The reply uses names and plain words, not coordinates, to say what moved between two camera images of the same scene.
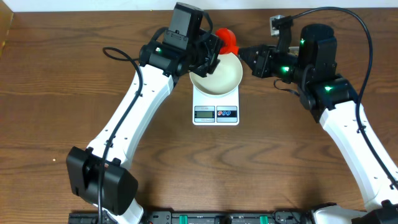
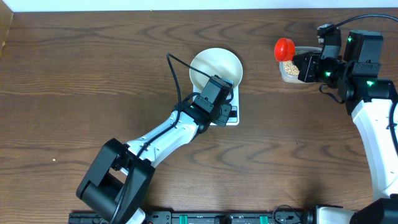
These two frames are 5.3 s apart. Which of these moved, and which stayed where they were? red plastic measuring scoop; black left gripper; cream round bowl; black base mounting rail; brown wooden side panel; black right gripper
Moved: black left gripper; red plastic measuring scoop; black right gripper
Stayed: cream round bowl; brown wooden side panel; black base mounting rail
